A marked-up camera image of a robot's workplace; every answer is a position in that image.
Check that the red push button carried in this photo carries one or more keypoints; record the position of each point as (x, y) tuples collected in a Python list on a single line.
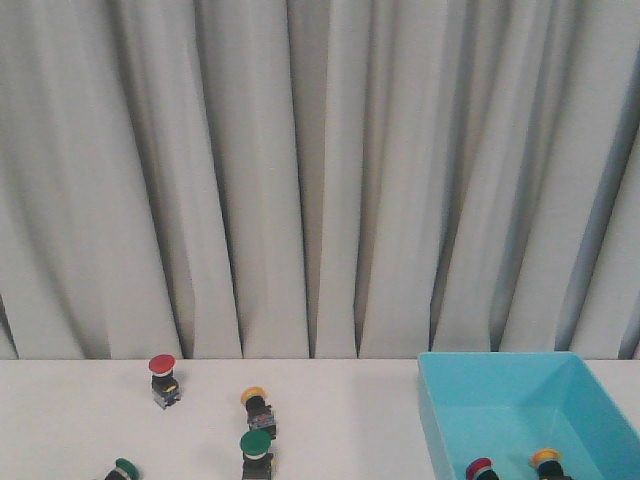
[(481, 469)]

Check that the yellow push button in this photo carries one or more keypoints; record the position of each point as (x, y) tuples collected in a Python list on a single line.
[(260, 415), (546, 463)]

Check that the blue plastic box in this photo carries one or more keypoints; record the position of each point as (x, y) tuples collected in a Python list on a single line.
[(506, 406)]

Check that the white pleated curtain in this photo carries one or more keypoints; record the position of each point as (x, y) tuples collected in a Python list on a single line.
[(319, 179)]

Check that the yellow push button lying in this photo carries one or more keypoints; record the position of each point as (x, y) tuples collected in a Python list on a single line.
[(260, 415)]

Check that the green push button standing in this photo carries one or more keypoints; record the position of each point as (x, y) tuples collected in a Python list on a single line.
[(257, 458)]

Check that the red push button standing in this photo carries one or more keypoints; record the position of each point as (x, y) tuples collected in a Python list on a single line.
[(166, 389)]

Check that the green push button lying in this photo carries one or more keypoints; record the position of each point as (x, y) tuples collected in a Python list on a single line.
[(123, 470)]

